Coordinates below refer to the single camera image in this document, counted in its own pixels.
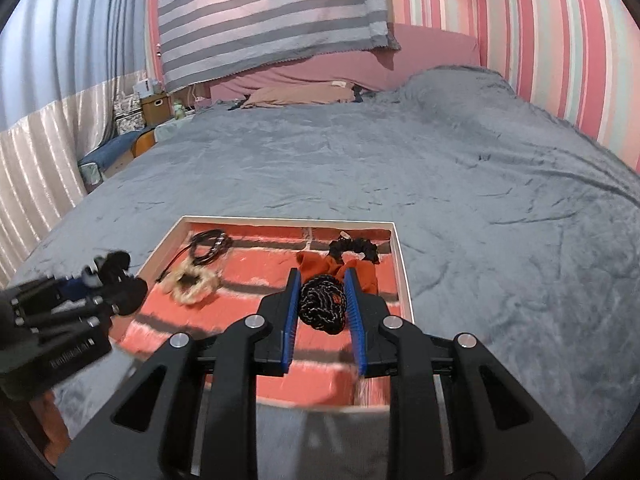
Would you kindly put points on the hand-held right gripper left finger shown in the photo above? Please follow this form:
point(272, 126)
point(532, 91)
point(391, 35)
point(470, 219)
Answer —
point(291, 320)

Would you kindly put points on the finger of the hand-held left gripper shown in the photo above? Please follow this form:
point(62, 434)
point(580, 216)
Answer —
point(125, 295)
point(72, 287)

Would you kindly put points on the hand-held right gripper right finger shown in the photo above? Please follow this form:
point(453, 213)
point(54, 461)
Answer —
point(355, 325)

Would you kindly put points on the wooden pendant with carved bead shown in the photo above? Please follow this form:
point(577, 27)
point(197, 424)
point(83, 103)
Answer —
point(322, 305)

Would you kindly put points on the cream scrunchie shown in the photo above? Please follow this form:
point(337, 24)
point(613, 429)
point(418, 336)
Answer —
point(175, 280)

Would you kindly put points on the rust orange scrunchie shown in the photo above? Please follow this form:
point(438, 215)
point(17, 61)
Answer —
point(312, 262)

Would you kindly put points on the beige tray with red lining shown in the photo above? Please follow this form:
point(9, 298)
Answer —
point(260, 260)

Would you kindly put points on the black scrunchie with charm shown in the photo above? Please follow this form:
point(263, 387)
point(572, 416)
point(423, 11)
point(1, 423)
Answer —
point(350, 246)

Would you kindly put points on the red-brown cloth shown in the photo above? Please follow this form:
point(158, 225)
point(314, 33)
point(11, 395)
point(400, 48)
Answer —
point(52, 425)

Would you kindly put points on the blue folded cloth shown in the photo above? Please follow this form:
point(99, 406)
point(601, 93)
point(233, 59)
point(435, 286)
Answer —
point(110, 152)

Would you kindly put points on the brown wooden chair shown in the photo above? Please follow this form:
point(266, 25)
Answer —
point(142, 144)

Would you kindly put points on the small wooden box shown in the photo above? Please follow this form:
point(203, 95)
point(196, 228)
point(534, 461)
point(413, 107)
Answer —
point(155, 109)

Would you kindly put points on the small green figurine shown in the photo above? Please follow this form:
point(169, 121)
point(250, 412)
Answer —
point(178, 111)

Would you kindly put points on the small white device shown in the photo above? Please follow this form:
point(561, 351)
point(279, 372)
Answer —
point(143, 87)

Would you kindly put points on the tan pillow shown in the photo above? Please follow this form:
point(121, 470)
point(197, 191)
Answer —
point(300, 95)

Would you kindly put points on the blue and white curtain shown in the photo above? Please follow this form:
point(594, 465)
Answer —
point(50, 60)

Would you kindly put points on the small dark item by pillow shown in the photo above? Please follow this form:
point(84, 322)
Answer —
point(358, 95)

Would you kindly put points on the pink headboard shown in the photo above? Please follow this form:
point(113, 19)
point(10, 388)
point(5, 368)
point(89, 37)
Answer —
point(425, 55)

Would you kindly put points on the grey striped hanging cloth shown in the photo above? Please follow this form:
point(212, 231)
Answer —
point(270, 10)

